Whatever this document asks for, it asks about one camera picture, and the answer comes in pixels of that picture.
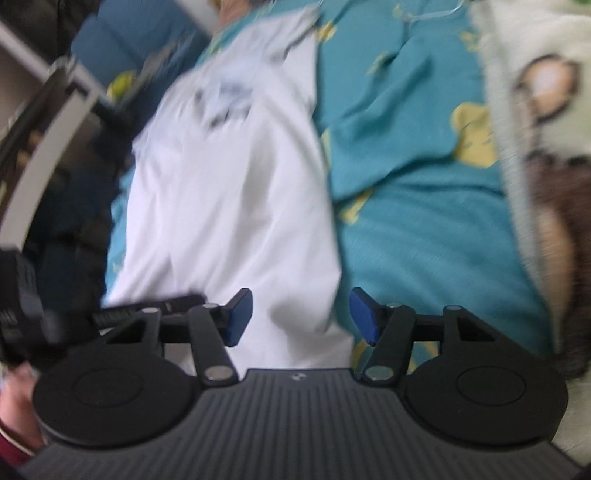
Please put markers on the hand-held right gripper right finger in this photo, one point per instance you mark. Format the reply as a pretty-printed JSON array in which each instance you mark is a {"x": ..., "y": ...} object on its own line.
[{"x": 367, "y": 316}]

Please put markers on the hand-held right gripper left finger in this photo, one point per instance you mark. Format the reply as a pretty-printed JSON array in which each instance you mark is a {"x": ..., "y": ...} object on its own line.
[{"x": 238, "y": 316}]

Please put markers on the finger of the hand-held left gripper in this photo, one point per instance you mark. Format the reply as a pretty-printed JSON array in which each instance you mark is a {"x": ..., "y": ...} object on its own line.
[{"x": 180, "y": 302}]

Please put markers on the white sweatshirt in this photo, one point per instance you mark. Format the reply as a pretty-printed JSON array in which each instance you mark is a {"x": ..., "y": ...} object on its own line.
[{"x": 221, "y": 207}]

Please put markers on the person's left hand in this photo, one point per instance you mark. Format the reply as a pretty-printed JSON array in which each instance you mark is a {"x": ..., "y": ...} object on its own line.
[{"x": 18, "y": 401}]

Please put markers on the teal printed bed sheet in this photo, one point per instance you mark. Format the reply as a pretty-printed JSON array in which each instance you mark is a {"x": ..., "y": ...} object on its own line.
[{"x": 415, "y": 240}]

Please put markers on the dark table with white edge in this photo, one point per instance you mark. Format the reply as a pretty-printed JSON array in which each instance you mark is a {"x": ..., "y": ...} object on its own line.
[{"x": 51, "y": 152}]

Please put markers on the yellow-green plush toy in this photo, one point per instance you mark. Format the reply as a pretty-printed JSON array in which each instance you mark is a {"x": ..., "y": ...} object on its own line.
[{"x": 121, "y": 85}]

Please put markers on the green fleece printed blanket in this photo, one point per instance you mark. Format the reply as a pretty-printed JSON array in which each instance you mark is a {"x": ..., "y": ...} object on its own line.
[{"x": 545, "y": 138}]

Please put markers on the blue covered chair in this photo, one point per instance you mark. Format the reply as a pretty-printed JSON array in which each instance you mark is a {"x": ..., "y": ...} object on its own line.
[{"x": 120, "y": 41}]

